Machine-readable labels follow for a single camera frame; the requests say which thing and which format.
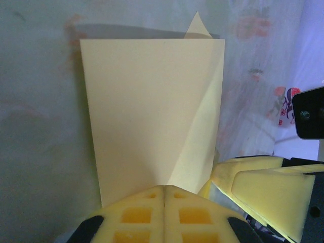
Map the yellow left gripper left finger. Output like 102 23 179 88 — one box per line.
73 186 166 243

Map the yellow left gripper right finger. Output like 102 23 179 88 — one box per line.
165 186 264 243

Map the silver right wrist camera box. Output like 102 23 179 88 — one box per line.
292 86 324 140

